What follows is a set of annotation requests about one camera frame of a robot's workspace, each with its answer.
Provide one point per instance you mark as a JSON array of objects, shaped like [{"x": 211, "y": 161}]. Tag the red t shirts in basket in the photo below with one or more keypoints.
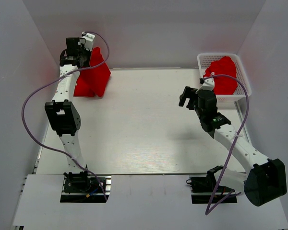
[{"x": 223, "y": 85}]

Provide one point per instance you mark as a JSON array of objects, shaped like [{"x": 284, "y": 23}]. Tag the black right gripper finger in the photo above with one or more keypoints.
[
  {"x": 192, "y": 96},
  {"x": 184, "y": 96}
]

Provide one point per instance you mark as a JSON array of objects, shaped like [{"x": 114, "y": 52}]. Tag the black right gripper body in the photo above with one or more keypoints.
[{"x": 199, "y": 110}]

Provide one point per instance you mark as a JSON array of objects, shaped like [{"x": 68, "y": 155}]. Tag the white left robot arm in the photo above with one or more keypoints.
[{"x": 62, "y": 114}]

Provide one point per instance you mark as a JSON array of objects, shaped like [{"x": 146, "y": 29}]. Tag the white plastic basket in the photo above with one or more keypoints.
[{"x": 204, "y": 61}]

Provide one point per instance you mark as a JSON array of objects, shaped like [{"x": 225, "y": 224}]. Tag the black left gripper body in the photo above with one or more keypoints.
[{"x": 85, "y": 54}]

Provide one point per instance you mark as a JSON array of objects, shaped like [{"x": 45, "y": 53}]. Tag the red t shirt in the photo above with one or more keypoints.
[
  {"x": 96, "y": 78},
  {"x": 83, "y": 90}
]

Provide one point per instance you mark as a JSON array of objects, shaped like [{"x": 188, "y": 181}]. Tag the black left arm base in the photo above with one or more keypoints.
[{"x": 84, "y": 188}]

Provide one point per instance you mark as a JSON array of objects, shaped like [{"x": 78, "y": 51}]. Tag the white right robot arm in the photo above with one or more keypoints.
[{"x": 246, "y": 170}]

